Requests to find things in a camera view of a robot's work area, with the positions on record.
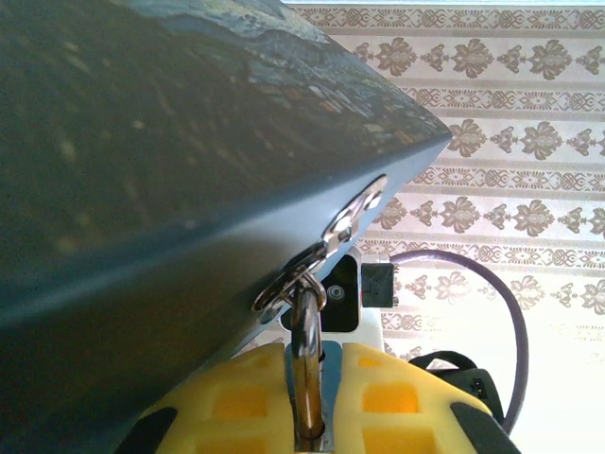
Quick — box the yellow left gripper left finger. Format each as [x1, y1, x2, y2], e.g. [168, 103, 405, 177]
[114, 342, 295, 454]

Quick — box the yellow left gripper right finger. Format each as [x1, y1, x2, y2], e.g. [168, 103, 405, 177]
[334, 343, 522, 454]

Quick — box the blue starry night tin box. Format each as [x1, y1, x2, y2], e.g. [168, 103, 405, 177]
[0, 0, 454, 454]

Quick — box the silver box hasp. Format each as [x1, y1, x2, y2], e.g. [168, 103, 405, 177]
[251, 173, 389, 327]

